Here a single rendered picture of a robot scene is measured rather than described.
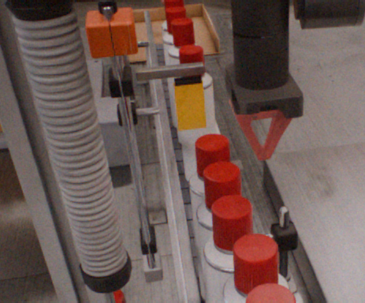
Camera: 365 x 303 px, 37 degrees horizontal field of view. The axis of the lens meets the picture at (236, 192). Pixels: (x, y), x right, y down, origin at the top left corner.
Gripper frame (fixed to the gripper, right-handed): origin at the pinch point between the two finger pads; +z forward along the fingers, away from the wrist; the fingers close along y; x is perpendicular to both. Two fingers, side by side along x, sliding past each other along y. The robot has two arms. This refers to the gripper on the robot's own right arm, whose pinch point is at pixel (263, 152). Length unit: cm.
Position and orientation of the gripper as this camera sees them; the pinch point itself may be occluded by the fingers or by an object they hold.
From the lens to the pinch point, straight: 62.9
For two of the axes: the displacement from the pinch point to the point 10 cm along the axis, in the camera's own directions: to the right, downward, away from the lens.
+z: 0.5, 8.1, 5.8
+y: -1.7, -5.7, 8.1
